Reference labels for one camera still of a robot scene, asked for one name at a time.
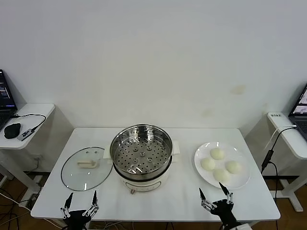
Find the perforated stainless steel steamer basket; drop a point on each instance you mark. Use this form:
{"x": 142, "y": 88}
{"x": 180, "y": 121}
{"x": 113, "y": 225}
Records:
{"x": 160, "y": 165}

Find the white round plate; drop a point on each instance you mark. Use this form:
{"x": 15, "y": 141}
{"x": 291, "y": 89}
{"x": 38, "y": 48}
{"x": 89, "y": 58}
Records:
{"x": 202, "y": 176}

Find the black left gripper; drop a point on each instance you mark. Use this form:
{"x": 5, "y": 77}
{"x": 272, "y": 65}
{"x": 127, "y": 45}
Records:
{"x": 77, "y": 216}

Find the cream electric cooker pot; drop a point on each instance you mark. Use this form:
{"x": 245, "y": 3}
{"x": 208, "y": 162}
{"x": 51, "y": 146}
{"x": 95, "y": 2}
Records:
{"x": 144, "y": 185}

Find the white side desk with mouse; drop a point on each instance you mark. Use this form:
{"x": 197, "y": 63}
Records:
{"x": 38, "y": 107}

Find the black laptop with dark screen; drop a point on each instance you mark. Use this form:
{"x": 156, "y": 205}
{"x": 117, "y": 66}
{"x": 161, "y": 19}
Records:
{"x": 4, "y": 95}

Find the white steamed baozi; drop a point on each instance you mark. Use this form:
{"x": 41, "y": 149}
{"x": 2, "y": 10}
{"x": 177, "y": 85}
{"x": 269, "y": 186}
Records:
{"x": 221, "y": 175}
{"x": 208, "y": 164}
{"x": 217, "y": 153}
{"x": 233, "y": 166}

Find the grey laptop with bright screen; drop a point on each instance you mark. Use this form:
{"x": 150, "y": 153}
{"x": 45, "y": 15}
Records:
{"x": 299, "y": 119}

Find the grey USB hub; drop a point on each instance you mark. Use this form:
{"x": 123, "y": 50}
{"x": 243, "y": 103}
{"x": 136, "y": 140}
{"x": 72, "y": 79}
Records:
{"x": 25, "y": 134}

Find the black computer mouse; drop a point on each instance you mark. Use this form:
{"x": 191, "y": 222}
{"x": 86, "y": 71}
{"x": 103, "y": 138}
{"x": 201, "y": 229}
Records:
{"x": 12, "y": 130}

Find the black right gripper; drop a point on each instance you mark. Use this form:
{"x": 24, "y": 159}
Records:
{"x": 225, "y": 212}

